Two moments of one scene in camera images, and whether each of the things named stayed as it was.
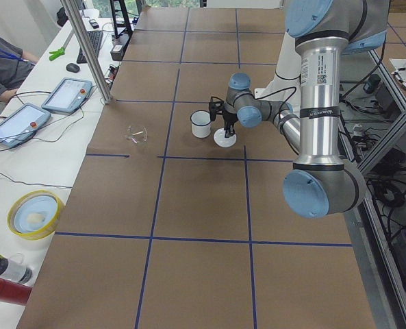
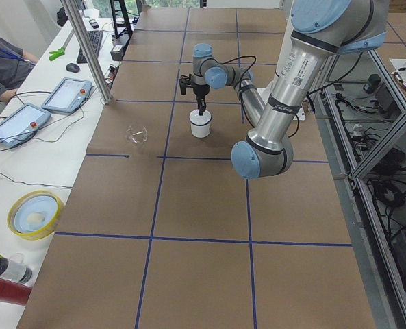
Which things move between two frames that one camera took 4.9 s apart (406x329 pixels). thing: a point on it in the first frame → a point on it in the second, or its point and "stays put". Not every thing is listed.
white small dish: x=222 y=141 → x=196 y=118
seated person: x=6 y=68 stays put
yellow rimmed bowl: x=35 y=214 stays put
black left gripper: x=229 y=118 → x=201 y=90
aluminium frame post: x=88 y=51 stays put
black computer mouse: x=72 y=68 stays put
